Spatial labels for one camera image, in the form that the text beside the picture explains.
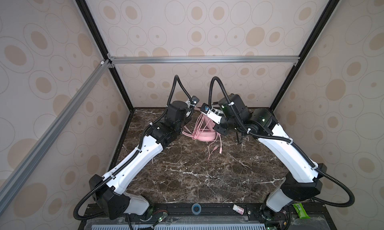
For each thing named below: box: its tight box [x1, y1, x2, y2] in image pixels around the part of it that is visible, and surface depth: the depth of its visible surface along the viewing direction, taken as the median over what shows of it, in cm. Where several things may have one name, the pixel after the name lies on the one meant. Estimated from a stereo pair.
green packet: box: [292, 203, 311, 219], surface depth 74 cm
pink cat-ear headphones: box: [196, 116, 216, 142], surface depth 71 cm
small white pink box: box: [232, 204, 245, 215], surface depth 75 cm
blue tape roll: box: [191, 203, 202, 215], surface depth 76 cm
